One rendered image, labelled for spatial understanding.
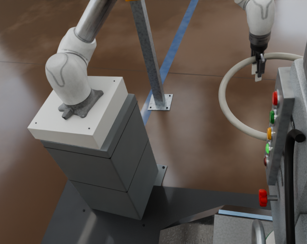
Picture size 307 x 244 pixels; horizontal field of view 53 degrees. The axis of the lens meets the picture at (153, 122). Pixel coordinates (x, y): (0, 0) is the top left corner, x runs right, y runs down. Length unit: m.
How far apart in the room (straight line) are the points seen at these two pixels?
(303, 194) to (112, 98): 1.16
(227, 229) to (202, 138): 1.37
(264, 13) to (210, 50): 1.96
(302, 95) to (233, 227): 0.73
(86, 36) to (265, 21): 0.79
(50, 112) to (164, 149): 1.07
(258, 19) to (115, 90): 0.74
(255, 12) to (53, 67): 0.87
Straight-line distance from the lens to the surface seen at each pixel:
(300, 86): 0.52
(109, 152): 1.49
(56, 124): 1.56
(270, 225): 1.17
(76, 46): 1.54
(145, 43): 2.31
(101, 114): 1.48
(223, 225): 1.15
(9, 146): 3.02
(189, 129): 2.50
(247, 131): 1.26
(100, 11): 1.45
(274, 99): 0.58
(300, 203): 0.56
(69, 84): 1.43
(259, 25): 1.37
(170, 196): 2.17
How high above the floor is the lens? 1.92
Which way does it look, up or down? 47 degrees down
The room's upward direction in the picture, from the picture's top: 15 degrees counter-clockwise
